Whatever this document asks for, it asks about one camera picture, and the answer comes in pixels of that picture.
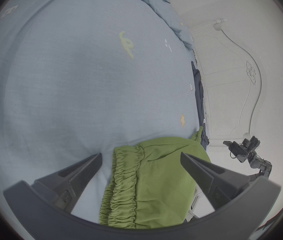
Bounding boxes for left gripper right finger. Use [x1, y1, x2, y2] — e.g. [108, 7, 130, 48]
[180, 151, 251, 211]

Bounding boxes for green shorts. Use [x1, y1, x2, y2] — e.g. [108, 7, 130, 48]
[99, 126, 212, 229]

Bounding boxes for pale blue quilt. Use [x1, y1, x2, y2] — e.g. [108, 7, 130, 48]
[115, 0, 195, 50]

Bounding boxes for dark blue garment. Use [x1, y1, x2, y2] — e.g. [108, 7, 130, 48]
[191, 61, 210, 150]

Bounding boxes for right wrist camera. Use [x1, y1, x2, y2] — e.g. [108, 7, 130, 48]
[242, 135, 261, 151]

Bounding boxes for bed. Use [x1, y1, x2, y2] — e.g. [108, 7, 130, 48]
[0, 0, 283, 228]

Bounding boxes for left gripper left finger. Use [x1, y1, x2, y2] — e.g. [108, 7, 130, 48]
[33, 153, 103, 213]

